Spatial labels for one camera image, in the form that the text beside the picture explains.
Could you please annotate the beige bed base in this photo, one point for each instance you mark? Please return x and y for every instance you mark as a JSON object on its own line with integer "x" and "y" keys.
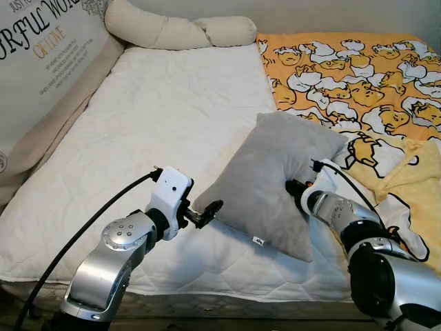
{"x": 207, "y": 308}

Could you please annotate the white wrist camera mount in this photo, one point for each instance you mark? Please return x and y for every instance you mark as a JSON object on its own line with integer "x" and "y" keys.
{"x": 315, "y": 196}
{"x": 169, "y": 193}

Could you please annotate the cream knotted bolster pillow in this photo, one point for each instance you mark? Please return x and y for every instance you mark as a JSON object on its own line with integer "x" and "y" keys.
{"x": 151, "y": 27}

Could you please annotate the grey plush pillow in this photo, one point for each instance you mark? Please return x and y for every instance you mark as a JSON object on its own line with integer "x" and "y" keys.
{"x": 269, "y": 179}

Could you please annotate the white quilted mattress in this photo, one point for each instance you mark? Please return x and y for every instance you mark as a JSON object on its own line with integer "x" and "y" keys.
{"x": 158, "y": 103}

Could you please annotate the yellow cartoon print quilt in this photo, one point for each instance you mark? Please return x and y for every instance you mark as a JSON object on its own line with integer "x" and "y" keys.
{"x": 358, "y": 83}

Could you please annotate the beige padded bed bumper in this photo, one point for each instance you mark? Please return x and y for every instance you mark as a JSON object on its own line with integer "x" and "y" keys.
{"x": 55, "y": 131}

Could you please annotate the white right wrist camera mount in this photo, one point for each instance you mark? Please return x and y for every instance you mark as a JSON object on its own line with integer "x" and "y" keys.
{"x": 315, "y": 196}

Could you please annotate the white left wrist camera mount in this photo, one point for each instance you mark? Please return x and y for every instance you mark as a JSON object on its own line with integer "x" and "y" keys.
{"x": 169, "y": 193}

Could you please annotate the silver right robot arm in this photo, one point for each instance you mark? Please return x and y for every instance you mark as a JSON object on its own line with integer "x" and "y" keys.
{"x": 386, "y": 276}

